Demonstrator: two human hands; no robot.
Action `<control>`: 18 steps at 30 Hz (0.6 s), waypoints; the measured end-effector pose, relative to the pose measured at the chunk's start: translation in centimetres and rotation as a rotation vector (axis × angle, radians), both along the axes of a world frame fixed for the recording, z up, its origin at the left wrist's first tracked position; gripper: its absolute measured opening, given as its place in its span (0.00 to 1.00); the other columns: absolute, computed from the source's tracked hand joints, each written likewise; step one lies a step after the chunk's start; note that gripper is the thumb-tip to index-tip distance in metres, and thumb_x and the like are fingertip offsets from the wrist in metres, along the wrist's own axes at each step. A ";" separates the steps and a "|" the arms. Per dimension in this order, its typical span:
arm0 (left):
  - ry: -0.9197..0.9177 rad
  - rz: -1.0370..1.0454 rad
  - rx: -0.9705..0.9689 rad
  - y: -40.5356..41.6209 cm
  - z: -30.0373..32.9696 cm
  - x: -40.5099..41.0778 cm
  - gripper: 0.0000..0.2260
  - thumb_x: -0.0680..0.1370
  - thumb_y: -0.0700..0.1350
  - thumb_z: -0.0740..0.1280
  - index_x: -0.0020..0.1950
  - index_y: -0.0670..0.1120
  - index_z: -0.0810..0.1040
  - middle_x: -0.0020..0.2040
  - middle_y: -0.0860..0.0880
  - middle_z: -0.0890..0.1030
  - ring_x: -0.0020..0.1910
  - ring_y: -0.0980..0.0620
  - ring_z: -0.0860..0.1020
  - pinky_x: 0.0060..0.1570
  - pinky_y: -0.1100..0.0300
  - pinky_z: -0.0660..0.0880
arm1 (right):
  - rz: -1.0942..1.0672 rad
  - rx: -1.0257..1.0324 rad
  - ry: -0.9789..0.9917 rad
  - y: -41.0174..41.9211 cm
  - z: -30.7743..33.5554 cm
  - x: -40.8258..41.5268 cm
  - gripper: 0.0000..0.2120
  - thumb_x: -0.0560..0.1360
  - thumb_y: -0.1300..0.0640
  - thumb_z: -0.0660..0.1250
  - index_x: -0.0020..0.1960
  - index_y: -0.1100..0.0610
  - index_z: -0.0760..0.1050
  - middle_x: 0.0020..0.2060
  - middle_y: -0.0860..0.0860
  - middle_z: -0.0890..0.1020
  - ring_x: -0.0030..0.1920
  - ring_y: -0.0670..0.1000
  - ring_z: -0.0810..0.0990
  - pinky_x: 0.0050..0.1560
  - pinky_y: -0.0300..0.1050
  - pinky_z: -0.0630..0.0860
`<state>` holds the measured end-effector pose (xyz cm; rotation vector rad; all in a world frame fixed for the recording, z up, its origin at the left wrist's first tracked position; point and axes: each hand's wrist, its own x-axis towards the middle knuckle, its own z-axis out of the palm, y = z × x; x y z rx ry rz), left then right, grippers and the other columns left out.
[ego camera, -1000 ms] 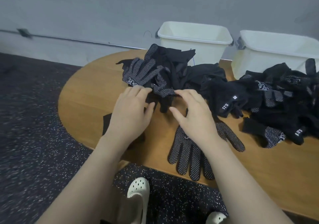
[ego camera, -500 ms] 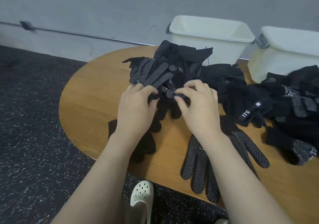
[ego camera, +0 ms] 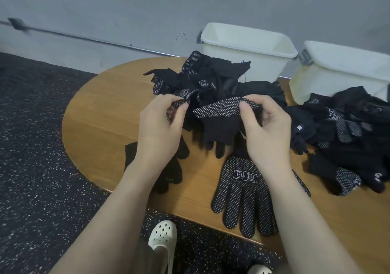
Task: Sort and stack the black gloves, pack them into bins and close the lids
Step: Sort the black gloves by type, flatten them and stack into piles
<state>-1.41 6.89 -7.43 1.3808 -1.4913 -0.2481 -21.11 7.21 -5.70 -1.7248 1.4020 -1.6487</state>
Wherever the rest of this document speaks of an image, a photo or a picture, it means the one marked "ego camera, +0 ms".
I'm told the person's white shoe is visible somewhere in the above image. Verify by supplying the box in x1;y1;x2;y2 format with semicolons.
247;263;273;274
148;220;178;274

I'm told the person's right white shoe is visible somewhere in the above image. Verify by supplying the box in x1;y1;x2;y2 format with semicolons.
247;263;273;274

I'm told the person's right forearm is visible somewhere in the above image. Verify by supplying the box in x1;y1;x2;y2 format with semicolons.
265;160;366;274

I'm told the black dotted glove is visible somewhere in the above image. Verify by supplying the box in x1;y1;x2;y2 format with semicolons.
125;136;190;194
211;155;312;239
192;97;264;159

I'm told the pile of black gloves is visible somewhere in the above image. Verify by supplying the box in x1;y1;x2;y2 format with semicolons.
143;50;390;196
125;136;190;194

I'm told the person's right hand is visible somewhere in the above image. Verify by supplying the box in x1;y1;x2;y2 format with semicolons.
239;94;293;174

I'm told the stack of black gloves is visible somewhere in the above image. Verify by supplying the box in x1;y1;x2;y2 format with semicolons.
125;136;190;194

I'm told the person's left leg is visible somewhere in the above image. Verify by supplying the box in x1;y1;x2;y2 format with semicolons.
131;240;160;274

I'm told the person's left forearm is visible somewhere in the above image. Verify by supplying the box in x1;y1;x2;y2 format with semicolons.
52;161;165;274

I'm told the grey wall pipe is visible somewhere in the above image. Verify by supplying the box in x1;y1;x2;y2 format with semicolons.
0;18;202;58

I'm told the white plastic bin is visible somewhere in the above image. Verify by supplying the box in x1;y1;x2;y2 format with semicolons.
197;22;299;83
289;41;390;105

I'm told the person's left hand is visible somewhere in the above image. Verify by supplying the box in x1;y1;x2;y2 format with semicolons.
131;93;190;174

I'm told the person's left white shoe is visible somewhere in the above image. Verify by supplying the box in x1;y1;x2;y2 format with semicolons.
148;220;178;274

